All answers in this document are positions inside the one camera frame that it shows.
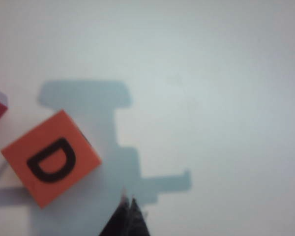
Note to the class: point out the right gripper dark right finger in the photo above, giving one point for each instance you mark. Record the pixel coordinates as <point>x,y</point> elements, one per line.
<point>138,223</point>

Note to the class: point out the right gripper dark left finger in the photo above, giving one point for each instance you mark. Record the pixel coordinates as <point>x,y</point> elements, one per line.
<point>120,221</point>

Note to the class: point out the orange foam block letter D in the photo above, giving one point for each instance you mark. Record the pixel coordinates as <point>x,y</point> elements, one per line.
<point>51,159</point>

